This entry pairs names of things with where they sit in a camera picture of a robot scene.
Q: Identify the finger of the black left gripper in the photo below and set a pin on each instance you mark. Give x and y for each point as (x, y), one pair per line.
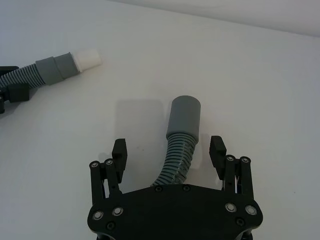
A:
(8, 69)
(18, 93)

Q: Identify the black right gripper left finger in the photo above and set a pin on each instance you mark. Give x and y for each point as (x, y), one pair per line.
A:
(118, 160)

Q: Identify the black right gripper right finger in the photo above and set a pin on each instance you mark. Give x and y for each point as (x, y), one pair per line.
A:
(217, 160)

